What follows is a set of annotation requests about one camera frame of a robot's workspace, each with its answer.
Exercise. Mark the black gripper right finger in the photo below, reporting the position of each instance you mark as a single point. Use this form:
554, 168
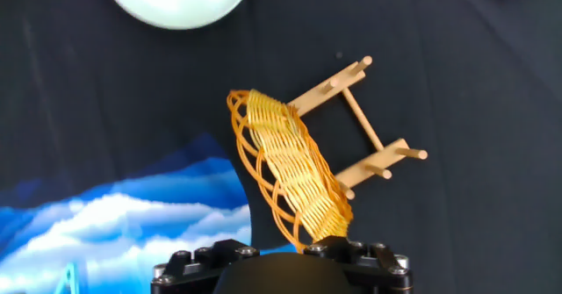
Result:
373, 263

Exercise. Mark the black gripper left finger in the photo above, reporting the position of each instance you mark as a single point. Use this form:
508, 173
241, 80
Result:
197, 263

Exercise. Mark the woven wicker basket dish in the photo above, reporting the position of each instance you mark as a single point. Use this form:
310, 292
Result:
290, 162

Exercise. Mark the wooden dish rack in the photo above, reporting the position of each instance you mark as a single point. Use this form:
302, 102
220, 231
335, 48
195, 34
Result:
364, 123

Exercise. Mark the teal clothespin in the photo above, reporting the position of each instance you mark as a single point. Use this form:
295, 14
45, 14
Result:
70, 281

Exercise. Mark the black cloth with blue print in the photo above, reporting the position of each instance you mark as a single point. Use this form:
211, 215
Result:
439, 109

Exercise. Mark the pale green plate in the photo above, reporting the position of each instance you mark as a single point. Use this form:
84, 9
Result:
177, 0

